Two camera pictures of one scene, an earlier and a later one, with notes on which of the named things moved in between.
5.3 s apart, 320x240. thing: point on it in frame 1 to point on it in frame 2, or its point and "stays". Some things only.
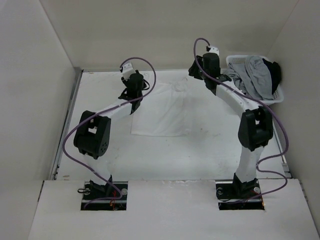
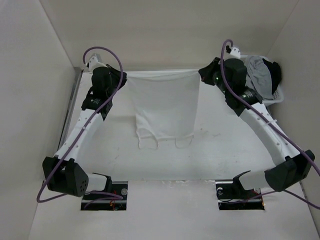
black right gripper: x=193 y=70 to x=207 y=72
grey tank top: x=253 y=77 stays
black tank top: x=275 y=74 stays
